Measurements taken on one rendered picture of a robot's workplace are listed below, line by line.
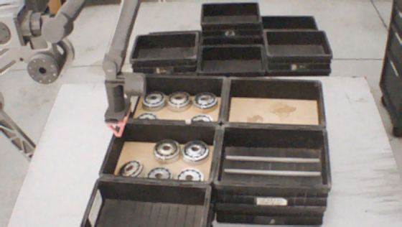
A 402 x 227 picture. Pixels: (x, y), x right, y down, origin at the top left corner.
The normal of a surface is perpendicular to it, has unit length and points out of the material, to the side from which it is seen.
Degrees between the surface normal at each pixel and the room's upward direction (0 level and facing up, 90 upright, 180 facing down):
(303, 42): 90
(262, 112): 0
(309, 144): 90
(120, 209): 0
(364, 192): 0
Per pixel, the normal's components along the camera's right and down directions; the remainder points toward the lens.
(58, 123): -0.07, -0.76
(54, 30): -0.06, 0.33
